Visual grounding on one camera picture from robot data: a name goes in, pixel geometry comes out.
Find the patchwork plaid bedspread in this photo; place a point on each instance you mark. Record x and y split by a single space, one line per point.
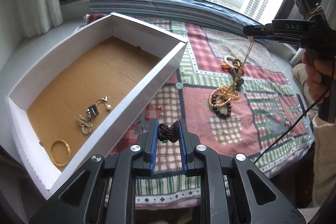
262 121

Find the black leather wrist watch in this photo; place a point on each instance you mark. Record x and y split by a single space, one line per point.
236 76

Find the white cardboard box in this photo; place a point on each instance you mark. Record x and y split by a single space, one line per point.
117 56

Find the cream fleece right sleeve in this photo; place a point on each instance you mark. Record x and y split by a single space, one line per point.
324 160

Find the black square pendant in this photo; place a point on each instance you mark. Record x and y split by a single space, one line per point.
92 111

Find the pale jade bangle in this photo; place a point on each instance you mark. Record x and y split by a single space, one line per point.
229 60

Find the pearl silver earring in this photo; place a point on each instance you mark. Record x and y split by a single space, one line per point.
104 101

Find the person's right hand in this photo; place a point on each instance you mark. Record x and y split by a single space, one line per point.
313 86

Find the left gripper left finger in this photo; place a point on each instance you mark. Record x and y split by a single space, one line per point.
150 148

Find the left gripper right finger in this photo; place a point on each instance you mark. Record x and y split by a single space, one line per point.
187 142

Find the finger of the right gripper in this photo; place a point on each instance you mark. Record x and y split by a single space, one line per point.
265 37
251 30

